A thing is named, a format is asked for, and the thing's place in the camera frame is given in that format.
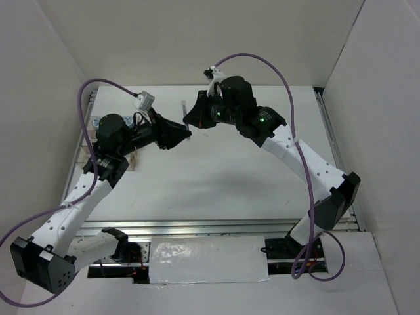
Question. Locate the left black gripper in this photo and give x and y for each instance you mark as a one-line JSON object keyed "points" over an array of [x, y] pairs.
{"points": [[167, 134]]}

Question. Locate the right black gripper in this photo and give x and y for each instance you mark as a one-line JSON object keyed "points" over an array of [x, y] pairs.
{"points": [[197, 116]]}

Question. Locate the clear pen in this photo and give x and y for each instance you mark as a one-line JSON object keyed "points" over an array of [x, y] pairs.
{"points": [[184, 113]]}

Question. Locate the blue slime jar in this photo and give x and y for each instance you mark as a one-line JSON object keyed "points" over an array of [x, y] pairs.
{"points": [[95, 122], [129, 121]]}

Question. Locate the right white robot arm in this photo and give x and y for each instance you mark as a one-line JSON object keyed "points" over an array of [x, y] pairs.
{"points": [[231, 101]]}

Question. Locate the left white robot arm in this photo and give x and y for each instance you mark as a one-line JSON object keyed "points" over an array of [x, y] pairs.
{"points": [[49, 258]]}

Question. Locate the white foam board cover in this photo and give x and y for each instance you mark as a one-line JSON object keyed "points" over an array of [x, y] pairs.
{"points": [[207, 260]]}

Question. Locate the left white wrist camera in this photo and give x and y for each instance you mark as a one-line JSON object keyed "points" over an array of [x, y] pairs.
{"points": [[143, 101]]}

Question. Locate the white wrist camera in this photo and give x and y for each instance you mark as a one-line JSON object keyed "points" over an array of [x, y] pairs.
{"points": [[143, 101], [214, 75]]}

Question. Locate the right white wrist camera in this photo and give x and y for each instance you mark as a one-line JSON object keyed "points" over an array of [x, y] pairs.
{"points": [[214, 75]]}

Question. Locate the aluminium left rail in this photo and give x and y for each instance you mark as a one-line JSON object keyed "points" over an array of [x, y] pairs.
{"points": [[91, 101]]}

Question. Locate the aluminium rail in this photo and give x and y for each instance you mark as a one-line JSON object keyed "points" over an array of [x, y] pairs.
{"points": [[91, 101], [354, 210], [190, 227]]}

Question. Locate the aluminium front rail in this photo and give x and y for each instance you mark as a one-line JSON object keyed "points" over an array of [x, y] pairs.
{"points": [[190, 227]]}

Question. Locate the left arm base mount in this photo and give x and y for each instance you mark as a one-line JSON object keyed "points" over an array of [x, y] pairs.
{"points": [[132, 263]]}

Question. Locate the aluminium right rail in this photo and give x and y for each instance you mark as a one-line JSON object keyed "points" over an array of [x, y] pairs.
{"points": [[354, 210]]}

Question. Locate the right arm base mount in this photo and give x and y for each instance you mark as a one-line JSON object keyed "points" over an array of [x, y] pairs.
{"points": [[281, 252]]}

